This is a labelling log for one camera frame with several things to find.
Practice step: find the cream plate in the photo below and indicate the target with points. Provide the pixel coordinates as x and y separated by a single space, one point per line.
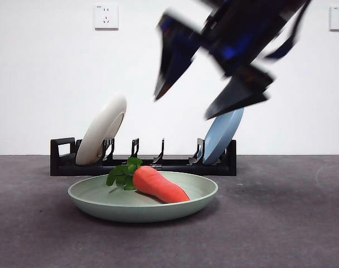
99 131

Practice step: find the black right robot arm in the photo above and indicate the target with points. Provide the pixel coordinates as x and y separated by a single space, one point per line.
242 28

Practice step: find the black plate rack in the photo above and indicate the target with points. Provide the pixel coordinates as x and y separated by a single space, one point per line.
60 167

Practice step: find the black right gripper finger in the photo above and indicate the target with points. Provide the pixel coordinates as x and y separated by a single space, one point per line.
239 95

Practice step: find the blue plate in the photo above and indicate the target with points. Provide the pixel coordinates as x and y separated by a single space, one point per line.
219 139

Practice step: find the green plate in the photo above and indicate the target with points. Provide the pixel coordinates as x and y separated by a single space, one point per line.
141 210

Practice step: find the orange carrot with green leaves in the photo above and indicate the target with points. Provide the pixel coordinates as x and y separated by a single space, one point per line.
161 187

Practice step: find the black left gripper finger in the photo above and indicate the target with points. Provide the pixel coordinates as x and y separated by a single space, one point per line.
175 56

